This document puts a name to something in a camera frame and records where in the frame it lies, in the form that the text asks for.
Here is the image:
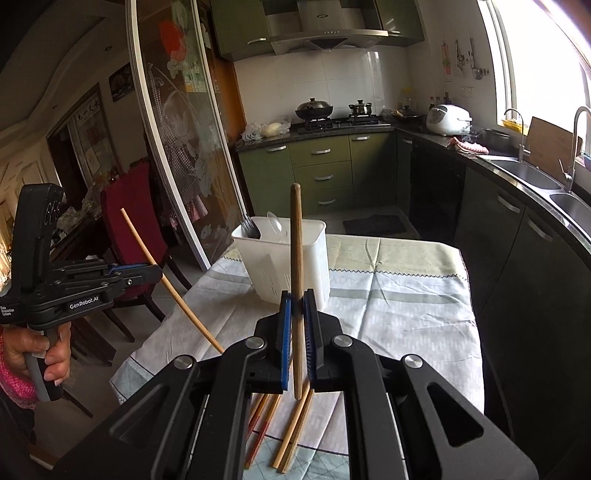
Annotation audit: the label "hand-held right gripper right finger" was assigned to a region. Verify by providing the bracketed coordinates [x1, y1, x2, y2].
[299, 288, 539, 480]

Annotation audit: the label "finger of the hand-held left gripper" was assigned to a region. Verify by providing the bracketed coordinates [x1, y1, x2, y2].
[123, 270, 164, 301]
[107, 263, 158, 278]

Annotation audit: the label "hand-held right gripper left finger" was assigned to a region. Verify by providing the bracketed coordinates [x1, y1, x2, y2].
[55, 290, 296, 480]

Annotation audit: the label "light bamboo chopstick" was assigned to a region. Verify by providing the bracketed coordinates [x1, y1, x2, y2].
[120, 208, 225, 356]

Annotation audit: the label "white plastic utensil holder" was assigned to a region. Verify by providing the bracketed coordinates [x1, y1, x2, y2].
[231, 218, 331, 309]

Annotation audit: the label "tan wooden chopstick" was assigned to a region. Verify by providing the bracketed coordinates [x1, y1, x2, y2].
[272, 392, 308, 470]
[280, 390, 315, 473]

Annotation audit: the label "dark brown wooden chopstick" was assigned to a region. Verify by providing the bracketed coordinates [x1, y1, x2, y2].
[289, 184, 306, 401]

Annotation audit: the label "person's left forearm pink sleeve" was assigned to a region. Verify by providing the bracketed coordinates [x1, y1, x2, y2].
[0, 362, 38, 411]

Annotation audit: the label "person's left hand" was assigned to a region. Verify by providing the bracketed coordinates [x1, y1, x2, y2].
[1, 322, 73, 387]

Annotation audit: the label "red covered chair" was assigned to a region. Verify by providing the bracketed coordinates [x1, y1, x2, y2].
[99, 161, 193, 343]

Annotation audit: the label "patterned pale tablecloth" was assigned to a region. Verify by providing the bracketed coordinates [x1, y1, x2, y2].
[110, 233, 485, 480]

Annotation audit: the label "clear plastic spoon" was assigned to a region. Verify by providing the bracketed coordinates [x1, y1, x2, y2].
[266, 211, 292, 243]

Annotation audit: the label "dark floor mat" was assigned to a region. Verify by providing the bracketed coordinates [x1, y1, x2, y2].
[342, 214, 410, 237]

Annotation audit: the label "floral sliding glass door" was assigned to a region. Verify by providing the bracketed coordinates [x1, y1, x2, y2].
[126, 0, 253, 273]

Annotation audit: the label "plastic bag of food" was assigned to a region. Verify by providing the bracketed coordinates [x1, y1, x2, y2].
[240, 121, 292, 142]

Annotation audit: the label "dark lower kitchen cabinets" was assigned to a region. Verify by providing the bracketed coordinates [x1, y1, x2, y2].
[396, 133, 591, 480]

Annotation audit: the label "black gas stove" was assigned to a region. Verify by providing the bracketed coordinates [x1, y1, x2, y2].
[295, 116, 393, 135]

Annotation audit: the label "black wok with lid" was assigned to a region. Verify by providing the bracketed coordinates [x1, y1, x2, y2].
[295, 97, 334, 122]

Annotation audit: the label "black frying pan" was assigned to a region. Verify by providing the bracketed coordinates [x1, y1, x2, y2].
[392, 107, 428, 127]

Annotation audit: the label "pink dish cloth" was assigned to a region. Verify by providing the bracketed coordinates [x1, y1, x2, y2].
[447, 137, 489, 156]

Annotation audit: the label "green upper kitchen cabinets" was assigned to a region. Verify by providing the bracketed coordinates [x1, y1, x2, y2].
[210, 0, 426, 62]

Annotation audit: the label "white rice cooker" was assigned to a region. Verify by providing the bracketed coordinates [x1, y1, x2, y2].
[425, 104, 473, 137]

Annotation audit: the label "dark stone countertop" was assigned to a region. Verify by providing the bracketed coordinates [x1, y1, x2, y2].
[235, 121, 591, 254]

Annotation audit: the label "black pot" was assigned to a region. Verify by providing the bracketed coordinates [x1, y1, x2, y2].
[480, 128, 513, 151]

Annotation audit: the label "steel double sink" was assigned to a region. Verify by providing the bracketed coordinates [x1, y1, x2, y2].
[478, 154, 591, 237]

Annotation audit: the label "small steel faucet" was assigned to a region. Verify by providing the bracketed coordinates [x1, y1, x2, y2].
[503, 108, 530, 162]

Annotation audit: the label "steel range hood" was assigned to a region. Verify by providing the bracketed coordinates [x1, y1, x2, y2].
[270, 0, 390, 55]

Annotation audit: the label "wooden cutting board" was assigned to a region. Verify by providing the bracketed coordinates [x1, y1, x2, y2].
[526, 116, 584, 169]

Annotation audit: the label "tall steel faucet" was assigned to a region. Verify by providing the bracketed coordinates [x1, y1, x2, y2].
[558, 106, 591, 194]

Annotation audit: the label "kitchen window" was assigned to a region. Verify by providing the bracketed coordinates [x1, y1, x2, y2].
[479, 0, 591, 154]

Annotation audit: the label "calligraphy wall poster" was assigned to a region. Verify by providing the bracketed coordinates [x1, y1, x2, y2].
[74, 99, 116, 182]

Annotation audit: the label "dark framed wall picture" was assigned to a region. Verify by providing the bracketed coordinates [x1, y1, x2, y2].
[109, 62, 136, 103]

